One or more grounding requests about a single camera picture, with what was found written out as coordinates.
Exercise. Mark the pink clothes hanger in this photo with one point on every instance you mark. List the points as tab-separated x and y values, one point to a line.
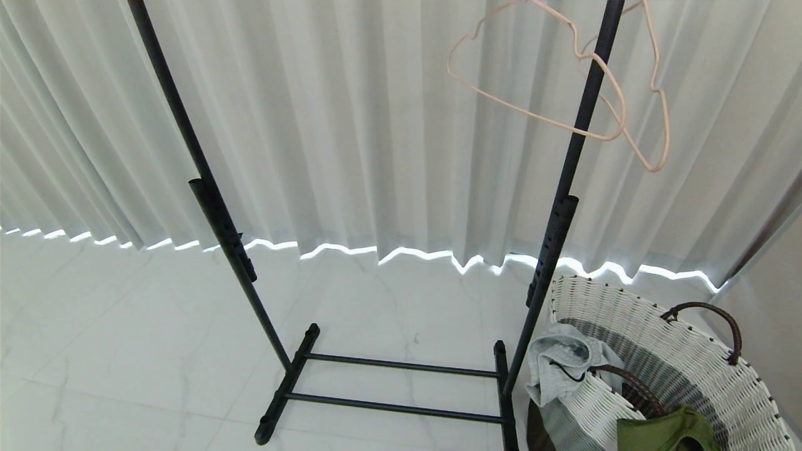
532	111
666	134

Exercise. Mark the green sleeveless shirt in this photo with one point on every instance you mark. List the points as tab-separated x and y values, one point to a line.
664	432

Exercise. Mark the black clothes rack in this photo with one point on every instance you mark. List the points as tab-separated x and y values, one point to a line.
214	213

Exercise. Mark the white laundry basket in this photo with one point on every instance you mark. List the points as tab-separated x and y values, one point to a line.
689	351

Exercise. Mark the white curtain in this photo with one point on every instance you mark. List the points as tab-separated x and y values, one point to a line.
376	125

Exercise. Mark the pale grey shorts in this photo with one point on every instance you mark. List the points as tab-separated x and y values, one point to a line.
557	363

